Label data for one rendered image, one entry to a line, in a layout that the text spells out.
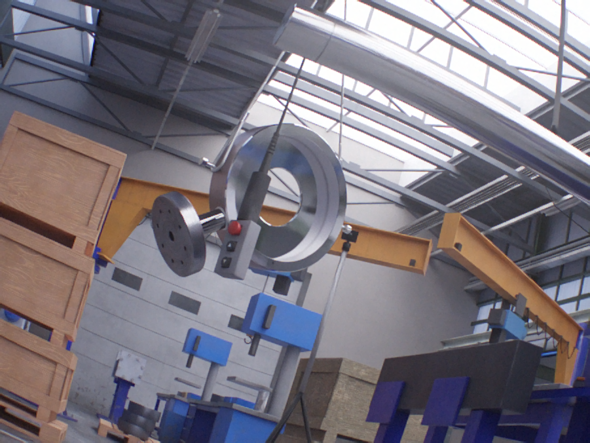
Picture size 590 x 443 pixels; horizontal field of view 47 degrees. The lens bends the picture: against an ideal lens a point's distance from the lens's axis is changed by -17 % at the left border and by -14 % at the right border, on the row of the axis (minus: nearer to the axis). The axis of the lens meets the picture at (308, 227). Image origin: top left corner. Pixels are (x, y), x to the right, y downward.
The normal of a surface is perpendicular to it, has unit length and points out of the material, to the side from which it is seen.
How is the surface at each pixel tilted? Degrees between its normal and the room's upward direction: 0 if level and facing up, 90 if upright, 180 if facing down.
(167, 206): 131
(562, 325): 90
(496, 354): 90
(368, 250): 90
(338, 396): 90
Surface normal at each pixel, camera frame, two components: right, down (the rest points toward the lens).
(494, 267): 0.71, 0.00
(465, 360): -0.90, -0.36
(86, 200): 0.32, -0.19
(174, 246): -0.77, 0.29
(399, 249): -0.20, -0.36
